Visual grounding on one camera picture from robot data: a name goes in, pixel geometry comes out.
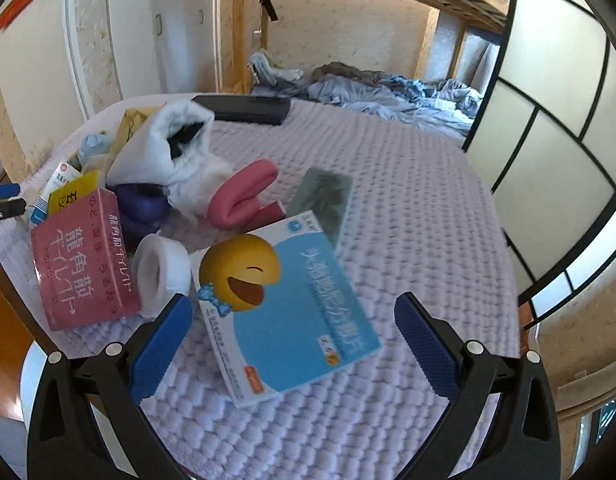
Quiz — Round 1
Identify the pink U-shaped foam piece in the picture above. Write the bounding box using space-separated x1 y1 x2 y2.
206 159 286 232

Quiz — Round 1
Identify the yellow Babo tissue pack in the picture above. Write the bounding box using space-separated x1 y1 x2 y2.
47 170 105 217

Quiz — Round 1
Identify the black framed sliding screen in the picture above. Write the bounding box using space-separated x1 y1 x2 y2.
464 0 616 323

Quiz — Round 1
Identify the white blue medicine box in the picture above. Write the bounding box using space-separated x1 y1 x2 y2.
29 160 82 228

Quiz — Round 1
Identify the lavender quilted bed cover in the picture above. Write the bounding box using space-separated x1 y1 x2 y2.
0 91 522 480

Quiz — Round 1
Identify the black flat box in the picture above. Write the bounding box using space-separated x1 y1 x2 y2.
193 94 291 126

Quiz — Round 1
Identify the white wardrobe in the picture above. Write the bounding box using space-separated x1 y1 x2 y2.
64 0 221 118

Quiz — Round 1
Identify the teal grey sponge block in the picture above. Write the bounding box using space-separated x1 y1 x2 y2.
286 167 352 248

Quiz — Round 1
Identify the white cloth bag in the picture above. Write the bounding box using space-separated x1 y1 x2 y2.
106 99 234 221

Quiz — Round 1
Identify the pink Japanese medicine box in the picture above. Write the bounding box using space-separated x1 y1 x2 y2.
31 188 140 332

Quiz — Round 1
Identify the blue rumpled bedding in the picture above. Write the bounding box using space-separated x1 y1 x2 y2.
248 51 483 143

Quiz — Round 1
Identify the white tape roll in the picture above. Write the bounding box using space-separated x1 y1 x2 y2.
131 234 192 320

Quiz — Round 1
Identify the yellow paper bag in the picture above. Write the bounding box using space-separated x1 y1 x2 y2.
108 105 163 155

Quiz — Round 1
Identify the blue medicine box smiley face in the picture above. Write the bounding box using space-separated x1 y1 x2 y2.
191 211 381 408

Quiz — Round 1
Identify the dark blue foam roller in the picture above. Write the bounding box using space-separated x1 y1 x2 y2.
108 183 171 252

